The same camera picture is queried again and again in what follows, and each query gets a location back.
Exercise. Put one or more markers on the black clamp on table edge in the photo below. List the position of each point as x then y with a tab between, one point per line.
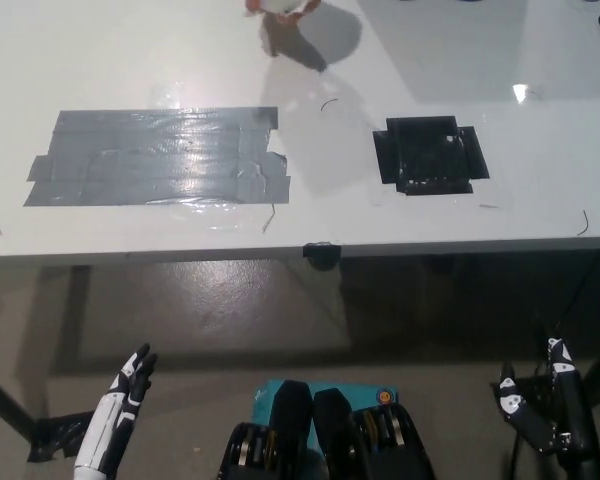
322	252

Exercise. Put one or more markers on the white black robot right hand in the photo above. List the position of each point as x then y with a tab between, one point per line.
570	425

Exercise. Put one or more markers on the grey duct tape patch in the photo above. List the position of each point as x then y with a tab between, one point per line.
155	160

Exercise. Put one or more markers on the black robot body teal top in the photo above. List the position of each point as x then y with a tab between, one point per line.
325	435

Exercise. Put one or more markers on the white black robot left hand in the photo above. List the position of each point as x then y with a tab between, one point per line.
107	425

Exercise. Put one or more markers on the person's hand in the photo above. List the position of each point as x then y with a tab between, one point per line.
252	6

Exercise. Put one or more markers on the black tape square patch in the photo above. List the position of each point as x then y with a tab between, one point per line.
427	155

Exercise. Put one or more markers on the black metal table leg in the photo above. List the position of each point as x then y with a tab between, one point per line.
5	405

